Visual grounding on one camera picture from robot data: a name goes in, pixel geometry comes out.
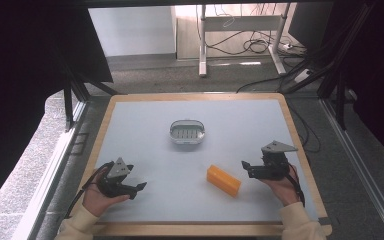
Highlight grey floor socket plate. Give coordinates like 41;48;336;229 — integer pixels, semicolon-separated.
70;132;90;156

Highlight person's right hand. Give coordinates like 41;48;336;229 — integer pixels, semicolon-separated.
259;165;300;208

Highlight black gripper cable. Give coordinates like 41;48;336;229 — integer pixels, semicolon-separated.
285;162;306;208
64;161;114;219

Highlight white desk frame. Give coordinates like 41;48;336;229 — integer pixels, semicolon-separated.
198;3;293;78

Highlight silver metal rail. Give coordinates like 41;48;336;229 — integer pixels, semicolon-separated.
11;99;88;240
318;98;384;240

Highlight black metal stand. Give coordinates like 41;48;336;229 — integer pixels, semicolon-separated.
281;3;376;131
58;63;119;132

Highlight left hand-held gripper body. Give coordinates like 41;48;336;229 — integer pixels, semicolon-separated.
97;157;138;201

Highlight white soap dish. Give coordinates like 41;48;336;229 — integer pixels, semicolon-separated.
169;118;206;146

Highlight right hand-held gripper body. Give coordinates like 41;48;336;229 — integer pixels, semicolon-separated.
248;140;299;182

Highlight white power strip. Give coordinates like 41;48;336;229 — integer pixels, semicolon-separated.
293;68;314;84

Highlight black floor cables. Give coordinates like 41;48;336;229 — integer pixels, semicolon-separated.
194;3;321;94

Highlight person's left hand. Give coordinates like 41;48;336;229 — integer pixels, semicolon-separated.
81;166;131;218

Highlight black curtain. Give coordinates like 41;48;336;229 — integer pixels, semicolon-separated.
288;0;384;170
0;0;115;217

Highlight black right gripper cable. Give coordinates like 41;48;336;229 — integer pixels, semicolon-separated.
285;162;306;208

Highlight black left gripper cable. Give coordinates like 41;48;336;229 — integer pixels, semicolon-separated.
64;161;114;219

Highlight orange soap bar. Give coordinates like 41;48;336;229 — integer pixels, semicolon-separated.
206;164;242;198

